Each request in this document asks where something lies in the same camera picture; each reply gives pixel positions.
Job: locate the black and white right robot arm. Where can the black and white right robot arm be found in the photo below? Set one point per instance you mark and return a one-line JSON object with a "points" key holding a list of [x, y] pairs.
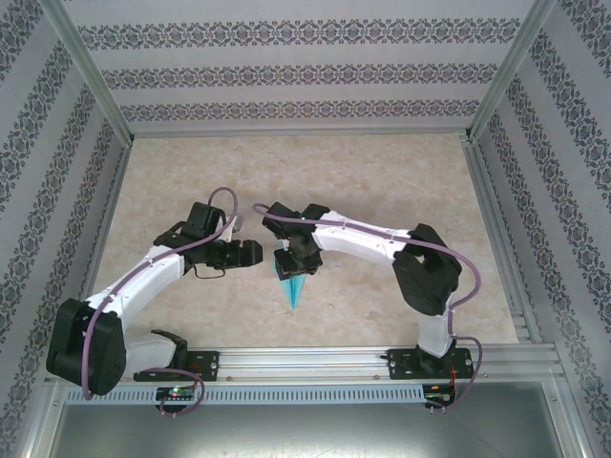
{"points": [[363, 238]]}

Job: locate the long aluminium mounting rail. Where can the long aluminium mounting rail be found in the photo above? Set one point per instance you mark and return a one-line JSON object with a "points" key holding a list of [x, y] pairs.
{"points": [[305, 365]]}

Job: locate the grey sheet metal panel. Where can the grey sheet metal panel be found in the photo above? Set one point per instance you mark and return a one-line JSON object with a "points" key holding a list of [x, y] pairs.
{"points": [[305, 434]]}

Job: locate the small dark circuit board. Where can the small dark circuit board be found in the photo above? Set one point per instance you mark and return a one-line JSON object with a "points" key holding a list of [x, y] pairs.
{"points": [[436, 397]]}

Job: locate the aluminium frame post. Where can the aluminium frame post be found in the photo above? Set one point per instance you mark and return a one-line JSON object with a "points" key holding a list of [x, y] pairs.
{"points": [[90, 67], [511, 67]]}

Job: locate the circuit board with green light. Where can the circuit board with green light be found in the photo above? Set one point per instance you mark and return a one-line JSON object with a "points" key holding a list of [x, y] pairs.
{"points": [[174, 393]]}

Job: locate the thin aluminium back rail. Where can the thin aluminium back rail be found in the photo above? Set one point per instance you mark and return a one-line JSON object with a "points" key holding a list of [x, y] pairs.
{"points": [[301, 132]]}

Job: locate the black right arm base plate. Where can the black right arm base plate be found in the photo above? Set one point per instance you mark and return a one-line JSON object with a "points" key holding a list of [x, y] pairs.
{"points": [[401, 365]]}

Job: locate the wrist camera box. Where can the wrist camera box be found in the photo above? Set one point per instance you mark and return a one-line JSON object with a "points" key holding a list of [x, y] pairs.
{"points": [[235, 226], [281, 246]]}

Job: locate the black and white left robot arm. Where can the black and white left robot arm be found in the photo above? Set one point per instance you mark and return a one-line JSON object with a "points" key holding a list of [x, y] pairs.
{"points": [[138, 281]]}

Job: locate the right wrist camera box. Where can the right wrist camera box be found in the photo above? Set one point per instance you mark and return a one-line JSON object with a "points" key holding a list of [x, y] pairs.
{"points": [[281, 246]]}

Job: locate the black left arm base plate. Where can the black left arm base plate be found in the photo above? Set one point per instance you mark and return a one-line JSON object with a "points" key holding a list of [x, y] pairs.
{"points": [[207, 365]]}

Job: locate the short aluminium frame strut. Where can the short aluminium frame strut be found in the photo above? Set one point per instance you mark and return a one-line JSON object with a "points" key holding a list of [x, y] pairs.
{"points": [[43, 420], [570, 420]]}

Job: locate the aluminium side rail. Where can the aluminium side rail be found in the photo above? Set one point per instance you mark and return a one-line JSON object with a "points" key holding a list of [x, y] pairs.
{"points": [[103, 229], [494, 229]]}

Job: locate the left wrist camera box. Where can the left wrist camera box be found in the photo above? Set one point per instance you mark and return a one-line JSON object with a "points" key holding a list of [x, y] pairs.
{"points": [[235, 226]]}

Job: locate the light blue cloth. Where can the light blue cloth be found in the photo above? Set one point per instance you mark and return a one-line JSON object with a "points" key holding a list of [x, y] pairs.
{"points": [[293, 291]]}

